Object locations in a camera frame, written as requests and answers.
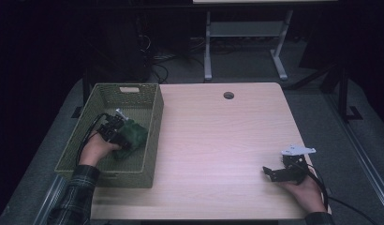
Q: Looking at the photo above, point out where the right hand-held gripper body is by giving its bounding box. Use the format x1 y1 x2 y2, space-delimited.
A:
273 143 317 186

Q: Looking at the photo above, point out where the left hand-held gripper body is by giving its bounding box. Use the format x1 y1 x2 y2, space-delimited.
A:
96 108 130 144

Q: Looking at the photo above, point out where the green fleece pet garment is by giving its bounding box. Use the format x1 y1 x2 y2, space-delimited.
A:
113 120 150 161

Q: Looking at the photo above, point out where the green woven basket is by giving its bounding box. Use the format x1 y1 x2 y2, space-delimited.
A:
54 82 165 189

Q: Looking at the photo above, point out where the person's left hand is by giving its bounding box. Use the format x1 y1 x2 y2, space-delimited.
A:
78 133 123 168

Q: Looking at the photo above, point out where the person's right hand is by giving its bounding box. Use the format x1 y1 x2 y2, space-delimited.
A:
278 176 328 215

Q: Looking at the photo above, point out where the dark cabinet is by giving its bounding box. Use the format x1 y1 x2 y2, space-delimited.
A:
85 12 152 84

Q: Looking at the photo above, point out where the black tripod stand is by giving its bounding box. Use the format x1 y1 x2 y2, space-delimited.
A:
289 60 364 124

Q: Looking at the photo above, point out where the grey metal stand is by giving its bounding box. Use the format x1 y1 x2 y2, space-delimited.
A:
203 8 294 83

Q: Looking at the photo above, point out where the metal floor rail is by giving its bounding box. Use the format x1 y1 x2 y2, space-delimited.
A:
32 173 66 225
322 92 384 217

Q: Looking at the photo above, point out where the tangle of floor cables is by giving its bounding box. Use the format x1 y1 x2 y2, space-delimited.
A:
149 36 213 84

